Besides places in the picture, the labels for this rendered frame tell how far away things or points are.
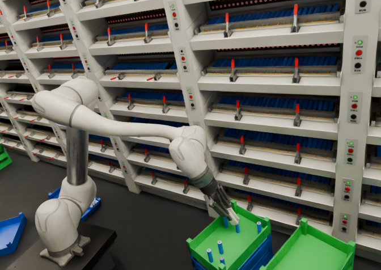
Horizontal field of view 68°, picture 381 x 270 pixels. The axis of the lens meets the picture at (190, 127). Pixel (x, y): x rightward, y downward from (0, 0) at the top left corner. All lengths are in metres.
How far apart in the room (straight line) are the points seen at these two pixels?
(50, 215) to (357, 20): 1.43
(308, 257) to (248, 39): 0.86
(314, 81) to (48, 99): 1.01
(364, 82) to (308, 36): 0.25
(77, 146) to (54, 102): 0.32
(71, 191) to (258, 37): 1.15
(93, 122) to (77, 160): 0.39
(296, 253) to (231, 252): 0.25
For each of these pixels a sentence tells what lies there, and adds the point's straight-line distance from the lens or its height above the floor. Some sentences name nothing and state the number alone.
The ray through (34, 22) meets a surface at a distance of 2.13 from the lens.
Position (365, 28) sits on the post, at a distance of 1.09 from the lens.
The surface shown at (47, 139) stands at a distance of 2.81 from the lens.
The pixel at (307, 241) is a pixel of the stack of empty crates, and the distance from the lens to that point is 1.31.
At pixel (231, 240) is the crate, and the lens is 1.32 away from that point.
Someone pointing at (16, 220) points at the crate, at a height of 0.03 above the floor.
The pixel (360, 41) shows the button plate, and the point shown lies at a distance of 1.10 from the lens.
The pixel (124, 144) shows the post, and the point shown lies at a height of 0.42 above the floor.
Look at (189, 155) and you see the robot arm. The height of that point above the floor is 0.75.
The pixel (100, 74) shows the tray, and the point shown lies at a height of 0.93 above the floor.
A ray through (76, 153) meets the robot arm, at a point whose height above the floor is 0.70.
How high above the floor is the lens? 1.33
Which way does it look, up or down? 27 degrees down
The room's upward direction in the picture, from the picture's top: 12 degrees counter-clockwise
